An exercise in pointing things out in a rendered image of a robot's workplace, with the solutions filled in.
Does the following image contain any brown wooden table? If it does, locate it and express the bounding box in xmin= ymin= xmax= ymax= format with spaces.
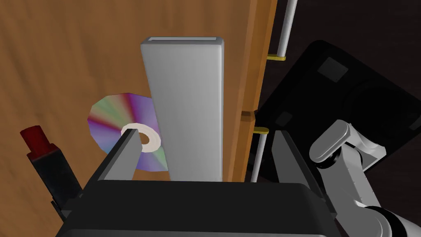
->
xmin=0 ymin=0 xmax=298 ymax=237

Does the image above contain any grey upright box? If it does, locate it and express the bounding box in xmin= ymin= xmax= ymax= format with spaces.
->
xmin=140 ymin=36 xmax=225 ymax=183

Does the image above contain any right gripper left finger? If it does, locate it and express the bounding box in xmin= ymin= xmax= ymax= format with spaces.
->
xmin=88 ymin=128 xmax=143 ymax=181

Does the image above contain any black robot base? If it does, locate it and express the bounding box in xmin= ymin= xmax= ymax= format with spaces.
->
xmin=254 ymin=39 xmax=421 ymax=185

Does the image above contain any rainbow compact disc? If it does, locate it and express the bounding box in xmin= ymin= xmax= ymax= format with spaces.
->
xmin=87 ymin=93 xmax=169 ymax=173

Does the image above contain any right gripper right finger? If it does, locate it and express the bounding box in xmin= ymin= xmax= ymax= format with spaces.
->
xmin=272 ymin=130 xmax=326 ymax=200

